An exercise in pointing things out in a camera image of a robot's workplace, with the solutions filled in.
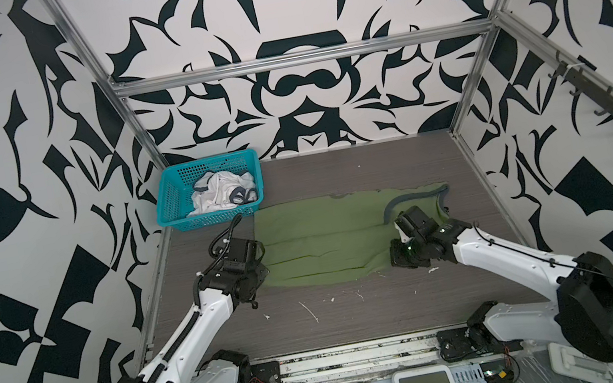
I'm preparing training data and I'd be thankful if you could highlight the green tank top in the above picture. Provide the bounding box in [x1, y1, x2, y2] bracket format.
[254, 182, 450, 288]

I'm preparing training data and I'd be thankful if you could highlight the white grey tank top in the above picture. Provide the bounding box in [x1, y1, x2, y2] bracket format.
[189, 171, 261, 217]

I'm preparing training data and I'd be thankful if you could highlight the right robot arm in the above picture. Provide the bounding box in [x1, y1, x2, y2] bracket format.
[389, 206, 613, 363]

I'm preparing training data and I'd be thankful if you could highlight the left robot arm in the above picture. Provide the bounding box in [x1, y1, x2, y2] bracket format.
[117, 238, 269, 383]

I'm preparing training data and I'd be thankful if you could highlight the teal plastic basket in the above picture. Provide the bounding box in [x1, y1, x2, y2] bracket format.
[157, 149, 264, 232]

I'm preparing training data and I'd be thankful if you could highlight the small green circuit board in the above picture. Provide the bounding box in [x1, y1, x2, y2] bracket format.
[481, 357, 519, 383]

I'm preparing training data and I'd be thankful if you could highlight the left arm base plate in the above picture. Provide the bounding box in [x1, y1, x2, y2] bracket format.
[246, 360, 282, 383]

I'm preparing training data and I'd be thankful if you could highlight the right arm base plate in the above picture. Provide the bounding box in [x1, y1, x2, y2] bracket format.
[436, 325, 523, 363]

